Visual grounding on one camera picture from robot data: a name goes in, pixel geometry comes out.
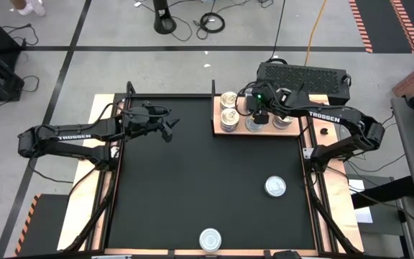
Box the wooden shelf with black frame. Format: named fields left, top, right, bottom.
left=210, top=78, right=302, bottom=137

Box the coiled black cable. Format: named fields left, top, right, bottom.
left=192, top=12, right=226, bottom=40

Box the thin black hanging cable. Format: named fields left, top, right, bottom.
left=270, top=0, right=287, bottom=62

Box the black aluminium table frame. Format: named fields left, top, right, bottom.
left=57, top=81, right=366, bottom=259

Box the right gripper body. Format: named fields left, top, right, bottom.
left=246, top=83, right=295, bottom=114

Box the yellow hanging cable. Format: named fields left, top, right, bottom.
left=303, top=0, right=328, bottom=68

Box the black perforated computer case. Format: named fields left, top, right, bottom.
left=256, top=61, right=351, bottom=105

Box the white floor sheet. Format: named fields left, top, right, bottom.
left=346, top=178, right=374, bottom=224

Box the black mat orange-striped edge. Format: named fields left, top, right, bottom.
left=12, top=193, right=70, bottom=258
left=348, top=0, right=414, bottom=55

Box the black stand base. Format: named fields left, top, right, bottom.
left=152, top=0, right=178, bottom=35

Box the grey desk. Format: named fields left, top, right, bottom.
left=390, top=96, right=414, bottom=259

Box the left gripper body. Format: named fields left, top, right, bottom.
left=122, top=104, right=169, bottom=140

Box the black desk leg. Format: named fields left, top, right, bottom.
left=350, top=175, right=414, bottom=210

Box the person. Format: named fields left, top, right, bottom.
left=9, top=0, right=47, bottom=17

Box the black rounded object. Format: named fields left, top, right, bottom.
left=272, top=250, right=303, bottom=259

